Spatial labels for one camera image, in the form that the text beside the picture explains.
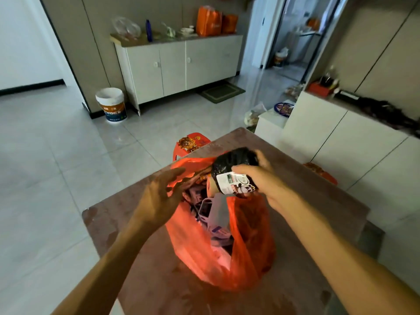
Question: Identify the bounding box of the tall white cabinet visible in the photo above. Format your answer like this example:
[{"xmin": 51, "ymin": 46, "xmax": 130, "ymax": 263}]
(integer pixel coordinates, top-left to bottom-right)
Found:
[{"xmin": 279, "ymin": 91, "xmax": 420, "ymax": 230}]

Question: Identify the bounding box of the white bucket with bag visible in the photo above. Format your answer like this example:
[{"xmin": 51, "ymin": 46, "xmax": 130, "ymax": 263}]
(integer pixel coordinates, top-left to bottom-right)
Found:
[{"xmin": 273, "ymin": 47, "xmax": 289, "ymax": 68}]

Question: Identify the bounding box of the dark green door mat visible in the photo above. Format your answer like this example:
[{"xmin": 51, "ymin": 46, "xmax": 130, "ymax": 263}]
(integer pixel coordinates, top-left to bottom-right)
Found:
[{"xmin": 198, "ymin": 82, "xmax": 246, "ymax": 105}]

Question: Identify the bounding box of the person's left forearm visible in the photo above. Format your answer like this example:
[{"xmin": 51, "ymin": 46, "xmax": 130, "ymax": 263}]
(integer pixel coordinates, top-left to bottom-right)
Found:
[{"xmin": 52, "ymin": 219, "xmax": 165, "ymax": 315}]

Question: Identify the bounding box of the person's right forearm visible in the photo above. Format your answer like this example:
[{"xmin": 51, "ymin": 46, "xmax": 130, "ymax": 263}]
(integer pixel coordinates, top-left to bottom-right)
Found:
[{"xmin": 272, "ymin": 190, "xmax": 420, "ymax": 315}]

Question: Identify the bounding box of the red plastic stool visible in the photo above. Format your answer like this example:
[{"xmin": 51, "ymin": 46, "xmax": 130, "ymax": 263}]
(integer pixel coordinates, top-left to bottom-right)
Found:
[
  {"xmin": 173, "ymin": 133, "xmax": 212, "ymax": 162},
  {"xmin": 303, "ymin": 162, "xmax": 338, "ymax": 186}
]

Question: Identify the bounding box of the blue rimmed plate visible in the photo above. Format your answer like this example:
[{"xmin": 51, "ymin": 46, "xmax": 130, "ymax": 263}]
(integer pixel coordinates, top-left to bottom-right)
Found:
[{"xmin": 274, "ymin": 102, "xmax": 295, "ymax": 118}]

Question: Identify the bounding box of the low white cabinet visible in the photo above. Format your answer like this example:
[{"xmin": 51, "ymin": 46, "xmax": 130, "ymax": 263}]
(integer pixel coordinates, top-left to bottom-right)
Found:
[{"xmin": 254, "ymin": 100, "xmax": 296, "ymax": 148}]

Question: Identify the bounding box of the pile of light shoes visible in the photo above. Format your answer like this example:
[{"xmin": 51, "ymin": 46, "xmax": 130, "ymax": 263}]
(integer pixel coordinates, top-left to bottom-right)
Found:
[{"xmin": 284, "ymin": 83, "xmax": 306, "ymax": 101}]

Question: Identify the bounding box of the black framed glass door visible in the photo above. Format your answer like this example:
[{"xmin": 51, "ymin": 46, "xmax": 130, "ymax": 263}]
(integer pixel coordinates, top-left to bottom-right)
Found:
[{"xmin": 267, "ymin": 0, "xmax": 348, "ymax": 82}]

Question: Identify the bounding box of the person's right hand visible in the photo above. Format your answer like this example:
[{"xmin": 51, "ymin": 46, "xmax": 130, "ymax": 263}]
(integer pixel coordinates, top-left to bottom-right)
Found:
[{"xmin": 231, "ymin": 150, "xmax": 296, "ymax": 214}]

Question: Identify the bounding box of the pile of dark clothes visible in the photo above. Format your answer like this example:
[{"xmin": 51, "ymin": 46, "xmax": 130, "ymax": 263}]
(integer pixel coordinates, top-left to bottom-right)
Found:
[{"xmin": 357, "ymin": 96, "xmax": 420, "ymax": 138}]

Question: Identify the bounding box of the red plastic bag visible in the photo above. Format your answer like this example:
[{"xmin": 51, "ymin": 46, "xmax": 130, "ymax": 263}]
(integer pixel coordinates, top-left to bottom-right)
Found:
[{"xmin": 165, "ymin": 156, "xmax": 276, "ymax": 292}]

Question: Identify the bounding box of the clear crumpled plastic bag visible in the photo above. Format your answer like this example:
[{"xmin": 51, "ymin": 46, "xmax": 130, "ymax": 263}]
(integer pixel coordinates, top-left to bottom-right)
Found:
[{"xmin": 111, "ymin": 16, "xmax": 142, "ymax": 42}]

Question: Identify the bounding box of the white counter cabinet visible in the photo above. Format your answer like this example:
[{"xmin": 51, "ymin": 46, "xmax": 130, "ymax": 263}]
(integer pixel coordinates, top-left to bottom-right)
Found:
[{"xmin": 377, "ymin": 210, "xmax": 420, "ymax": 294}]

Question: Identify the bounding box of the blue round container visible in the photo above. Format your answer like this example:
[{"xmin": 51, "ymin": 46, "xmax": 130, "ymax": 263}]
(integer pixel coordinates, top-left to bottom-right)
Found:
[{"xmin": 95, "ymin": 87, "xmax": 128, "ymax": 123}]

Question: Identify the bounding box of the person's left hand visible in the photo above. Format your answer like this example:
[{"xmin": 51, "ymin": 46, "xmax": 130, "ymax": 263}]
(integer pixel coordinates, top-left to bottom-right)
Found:
[{"xmin": 133, "ymin": 167, "xmax": 210, "ymax": 228}]

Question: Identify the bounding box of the dark cup with brushes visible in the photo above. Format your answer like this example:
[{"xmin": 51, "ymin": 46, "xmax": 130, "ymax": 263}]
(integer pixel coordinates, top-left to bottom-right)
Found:
[{"xmin": 320, "ymin": 67, "xmax": 339, "ymax": 89}]

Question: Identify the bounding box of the black cup with label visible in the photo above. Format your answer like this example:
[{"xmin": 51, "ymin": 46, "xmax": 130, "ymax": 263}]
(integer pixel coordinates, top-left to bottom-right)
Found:
[{"xmin": 211, "ymin": 147, "xmax": 260, "ymax": 196}]

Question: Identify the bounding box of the red box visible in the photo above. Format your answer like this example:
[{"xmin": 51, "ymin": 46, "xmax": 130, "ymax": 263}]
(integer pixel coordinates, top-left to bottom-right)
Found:
[{"xmin": 308, "ymin": 81, "xmax": 333, "ymax": 97}]

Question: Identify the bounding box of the brown patterned table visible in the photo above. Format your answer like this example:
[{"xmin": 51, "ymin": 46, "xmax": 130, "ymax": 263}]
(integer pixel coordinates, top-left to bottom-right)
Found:
[{"xmin": 82, "ymin": 127, "xmax": 371, "ymax": 315}]

